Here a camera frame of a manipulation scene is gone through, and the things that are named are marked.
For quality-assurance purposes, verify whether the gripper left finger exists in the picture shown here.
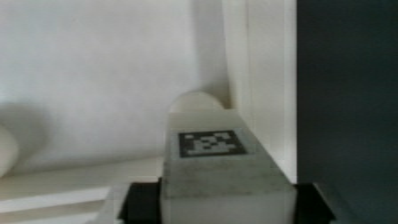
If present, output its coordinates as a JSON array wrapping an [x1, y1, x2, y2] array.
[[117, 182, 161, 224]]

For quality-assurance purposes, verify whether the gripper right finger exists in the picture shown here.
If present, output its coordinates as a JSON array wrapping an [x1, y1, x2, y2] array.
[[293, 183, 335, 224]]

